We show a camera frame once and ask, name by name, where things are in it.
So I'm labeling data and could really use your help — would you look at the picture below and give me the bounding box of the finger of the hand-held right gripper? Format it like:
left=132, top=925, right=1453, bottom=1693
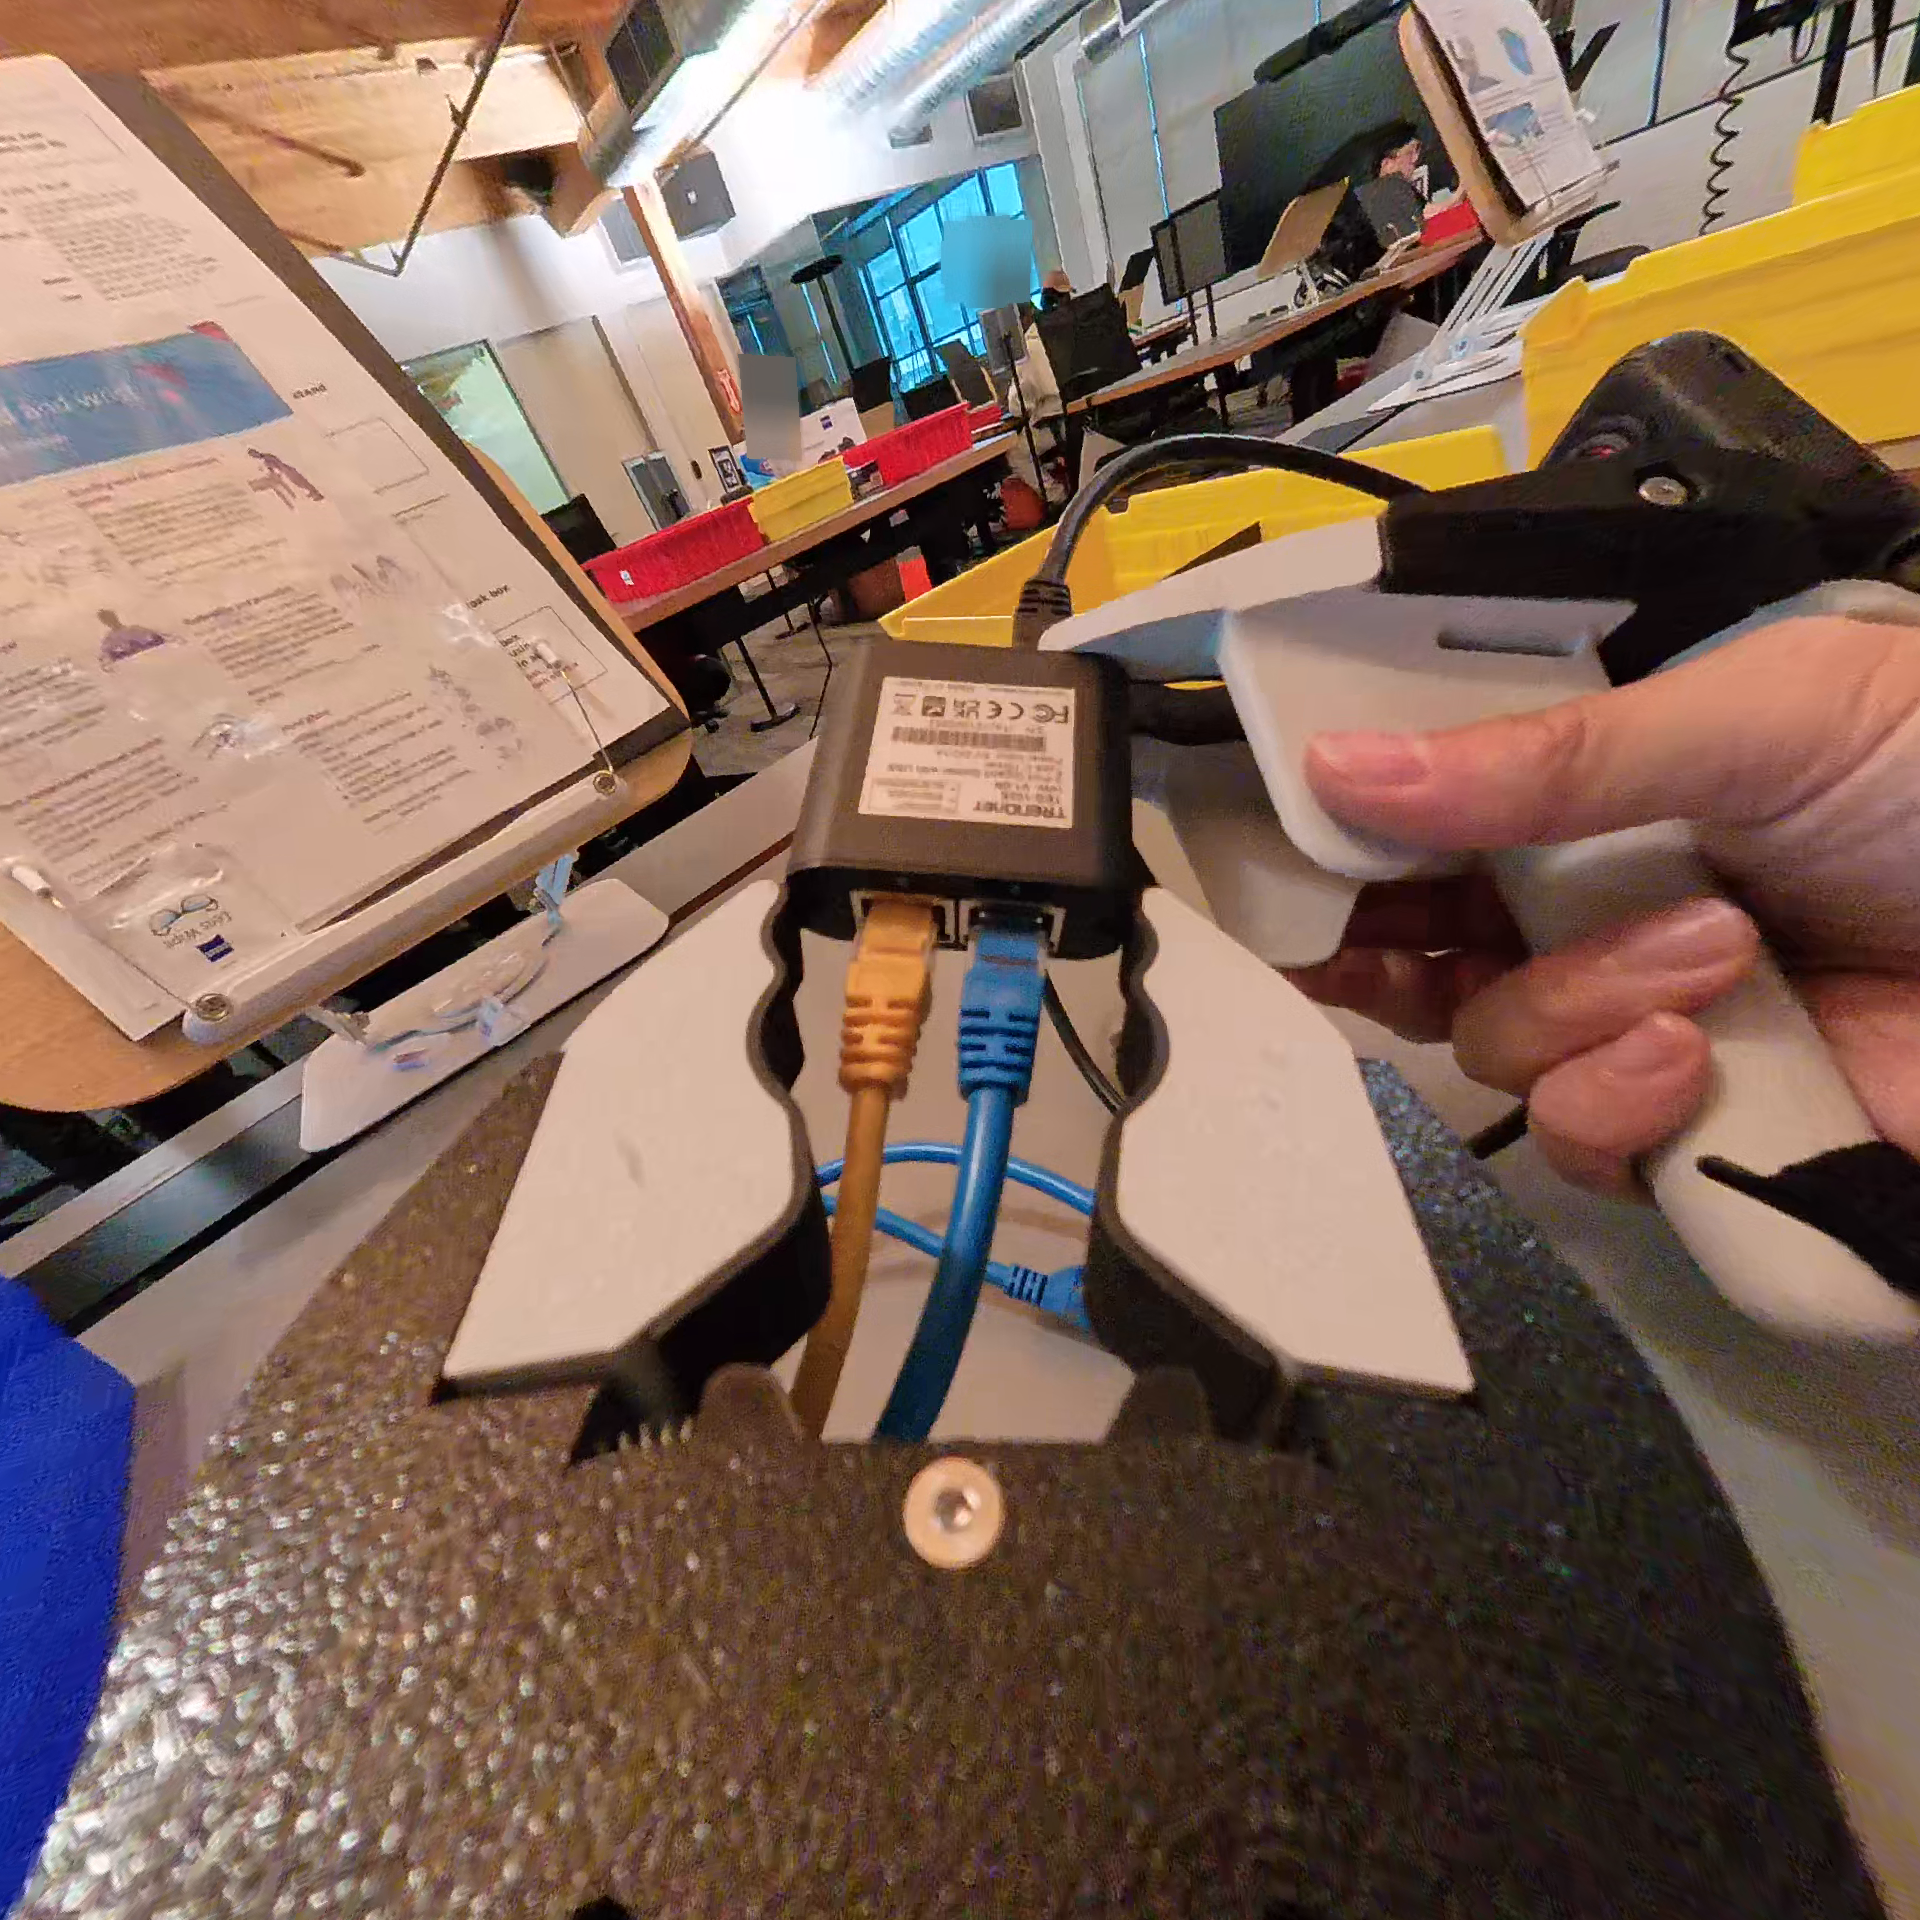
left=1038, top=516, right=1390, bottom=685
left=1185, top=592, right=1636, bottom=968

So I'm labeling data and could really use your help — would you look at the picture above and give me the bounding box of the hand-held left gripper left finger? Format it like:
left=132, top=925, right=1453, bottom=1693
left=434, top=880, right=836, bottom=1403

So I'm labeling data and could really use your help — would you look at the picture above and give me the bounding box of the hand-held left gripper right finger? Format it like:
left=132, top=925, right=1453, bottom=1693
left=1084, top=886, right=1479, bottom=1427

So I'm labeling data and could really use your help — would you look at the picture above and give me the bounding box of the black network cable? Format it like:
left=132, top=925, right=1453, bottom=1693
left=1017, top=435, right=1532, bottom=1156

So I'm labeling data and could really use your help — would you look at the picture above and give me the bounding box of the black network splitter box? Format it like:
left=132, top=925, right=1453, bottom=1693
left=787, top=642, right=1149, bottom=963

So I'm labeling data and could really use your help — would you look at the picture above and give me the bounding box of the yellow network cable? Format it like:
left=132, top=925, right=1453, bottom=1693
left=787, top=895, right=939, bottom=1445

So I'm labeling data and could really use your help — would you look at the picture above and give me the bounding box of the blue network cable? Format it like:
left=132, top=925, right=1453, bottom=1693
left=817, top=908, right=1103, bottom=1445

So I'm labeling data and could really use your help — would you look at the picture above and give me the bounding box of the grey desk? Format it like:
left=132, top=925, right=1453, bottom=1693
left=0, top=703, right=1920, bottom=1920

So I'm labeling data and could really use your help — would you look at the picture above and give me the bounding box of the person's right hand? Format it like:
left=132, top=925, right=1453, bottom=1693
left=1287, top=607, right=1920, bottom=1202

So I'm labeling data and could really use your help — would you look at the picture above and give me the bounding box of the white board stand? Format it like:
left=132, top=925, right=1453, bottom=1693
left=1372, top=231, right=1593, bottom=414
left=298, top=877, right=673, bottom=1154

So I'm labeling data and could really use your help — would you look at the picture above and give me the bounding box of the black office chair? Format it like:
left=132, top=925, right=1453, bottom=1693
left=1036, top=285, right=1156, bottom=437

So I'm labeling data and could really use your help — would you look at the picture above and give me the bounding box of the red plastic bin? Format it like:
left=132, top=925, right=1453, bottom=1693
left=843, top=403, right=973, bottom=484
left=583, top=503, right=767, bottom=600

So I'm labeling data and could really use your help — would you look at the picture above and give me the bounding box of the long brown table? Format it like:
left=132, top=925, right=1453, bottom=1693
left=614, top=435, right=1021, bottom=634

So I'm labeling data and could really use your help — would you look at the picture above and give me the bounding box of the black computer monitor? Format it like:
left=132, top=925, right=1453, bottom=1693
left=1148, top=194, right=1231, bottom=302

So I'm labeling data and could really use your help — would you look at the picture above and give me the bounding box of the small yellow plastic bin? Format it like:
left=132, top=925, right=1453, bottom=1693
left=745, top=456, right=857, bottom=541

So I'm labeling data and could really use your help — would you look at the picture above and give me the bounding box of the wooden instruction board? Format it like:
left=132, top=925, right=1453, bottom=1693
left=0, top=56, right=694, bottom=1116
left=1401, top=0, right=1622, bottom=250

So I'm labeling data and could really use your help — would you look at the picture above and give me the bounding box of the large black screen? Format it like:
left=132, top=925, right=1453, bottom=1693
left=1215, top=45, right=1449, bottom=256

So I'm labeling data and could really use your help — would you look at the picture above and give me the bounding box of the blue plastic bin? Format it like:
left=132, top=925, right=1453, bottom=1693
left=0, top=1276, right=140, bottom=1920

